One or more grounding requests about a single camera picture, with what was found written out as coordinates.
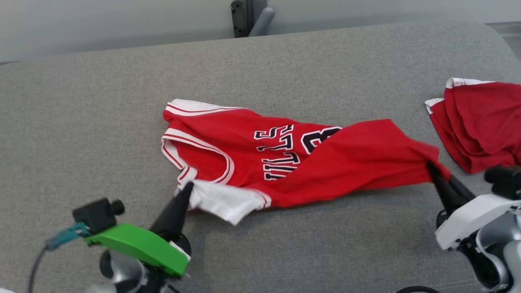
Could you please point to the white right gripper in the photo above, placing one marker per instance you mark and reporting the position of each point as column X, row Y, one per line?
column 464, row 217

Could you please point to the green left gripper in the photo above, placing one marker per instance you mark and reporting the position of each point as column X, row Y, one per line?
column 138, row 244

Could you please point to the red shorts with white stripe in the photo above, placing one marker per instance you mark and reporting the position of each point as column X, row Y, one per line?
column 480, row 126

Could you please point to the red basketball jersey white sleeves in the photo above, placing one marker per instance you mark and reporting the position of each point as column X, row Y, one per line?
column 346, row 162

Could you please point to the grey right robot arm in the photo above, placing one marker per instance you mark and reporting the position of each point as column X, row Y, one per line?
column 508, row 260

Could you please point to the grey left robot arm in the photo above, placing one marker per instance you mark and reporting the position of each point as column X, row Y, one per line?
column 122, row 272

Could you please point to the grey baseboard strip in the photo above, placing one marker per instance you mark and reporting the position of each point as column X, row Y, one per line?
column 506, row 30

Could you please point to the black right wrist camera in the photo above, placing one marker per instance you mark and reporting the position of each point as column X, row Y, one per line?
column 504, row 181

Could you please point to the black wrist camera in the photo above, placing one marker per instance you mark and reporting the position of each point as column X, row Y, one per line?
column 95, row 215
column 504, row 181

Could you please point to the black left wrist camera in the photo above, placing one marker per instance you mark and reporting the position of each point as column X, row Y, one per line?
column 95, row 215

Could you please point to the black metal bracket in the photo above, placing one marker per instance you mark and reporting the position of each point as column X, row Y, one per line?
column 239, row 18

